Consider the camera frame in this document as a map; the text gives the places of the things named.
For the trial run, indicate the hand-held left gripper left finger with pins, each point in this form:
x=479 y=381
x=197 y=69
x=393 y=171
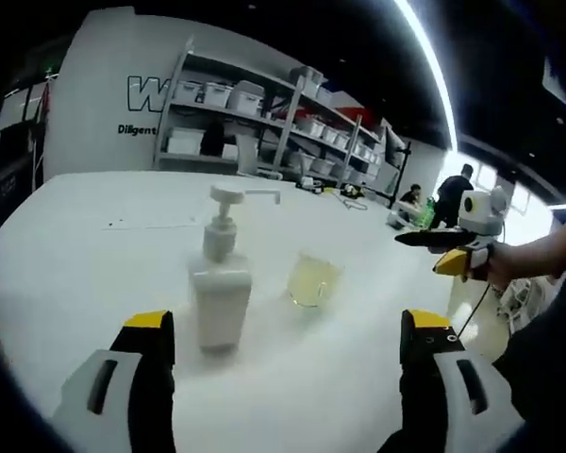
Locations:
x=141 y=377

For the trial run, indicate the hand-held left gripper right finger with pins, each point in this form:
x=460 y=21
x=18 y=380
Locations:
x=424 y=373

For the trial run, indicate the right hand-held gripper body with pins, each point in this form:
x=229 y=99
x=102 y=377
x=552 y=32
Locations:
x=476 y=212

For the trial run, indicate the white pump bottle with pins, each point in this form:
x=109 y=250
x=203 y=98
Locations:
x=219 y=307

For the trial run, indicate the clear glass cup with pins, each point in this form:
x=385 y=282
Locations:
x=311 y=283

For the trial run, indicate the person's right hand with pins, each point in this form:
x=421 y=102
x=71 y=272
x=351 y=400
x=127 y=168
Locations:
x=504 y=264

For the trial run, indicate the small white device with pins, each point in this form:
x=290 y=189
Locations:
x=309 y=184

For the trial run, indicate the long ceiling light strip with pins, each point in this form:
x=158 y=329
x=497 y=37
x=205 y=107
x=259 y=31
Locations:
x=434 y=61

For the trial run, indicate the grey metal shelving rack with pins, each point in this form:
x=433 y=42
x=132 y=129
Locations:
x=287 y=123

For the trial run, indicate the group of white storage boxes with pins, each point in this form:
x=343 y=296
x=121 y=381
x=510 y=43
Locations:
x=247 y=96

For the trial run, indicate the black bag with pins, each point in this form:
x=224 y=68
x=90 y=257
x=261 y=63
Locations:
x=212 y=139

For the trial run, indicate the red hanging cloth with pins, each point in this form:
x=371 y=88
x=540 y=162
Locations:
x=48 y=96

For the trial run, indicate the black workstation frame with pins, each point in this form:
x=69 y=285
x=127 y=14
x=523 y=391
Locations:
x=14 y=156

